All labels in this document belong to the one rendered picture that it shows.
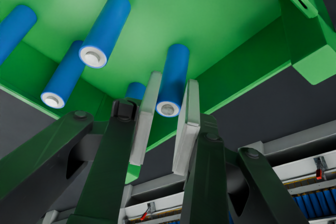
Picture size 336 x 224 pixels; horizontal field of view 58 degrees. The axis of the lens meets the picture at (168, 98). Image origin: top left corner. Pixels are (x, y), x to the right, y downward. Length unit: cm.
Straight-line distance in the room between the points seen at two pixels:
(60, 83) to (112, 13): 6
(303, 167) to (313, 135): 12
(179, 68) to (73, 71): 8
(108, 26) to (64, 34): 8
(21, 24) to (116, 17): 8
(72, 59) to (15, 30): 4
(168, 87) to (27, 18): 12
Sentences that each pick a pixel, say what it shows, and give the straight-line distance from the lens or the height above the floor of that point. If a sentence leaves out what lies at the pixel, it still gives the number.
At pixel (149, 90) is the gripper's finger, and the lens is 17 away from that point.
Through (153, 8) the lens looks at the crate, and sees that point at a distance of 24.
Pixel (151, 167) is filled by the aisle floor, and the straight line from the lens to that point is 137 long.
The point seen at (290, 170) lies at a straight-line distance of 105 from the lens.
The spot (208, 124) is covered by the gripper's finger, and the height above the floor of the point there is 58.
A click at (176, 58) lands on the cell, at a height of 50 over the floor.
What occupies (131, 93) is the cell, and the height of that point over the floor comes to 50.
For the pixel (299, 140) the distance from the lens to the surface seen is 110.
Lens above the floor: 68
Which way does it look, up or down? 43 degrees down
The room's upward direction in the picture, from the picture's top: 168 degrees counter-clockwise
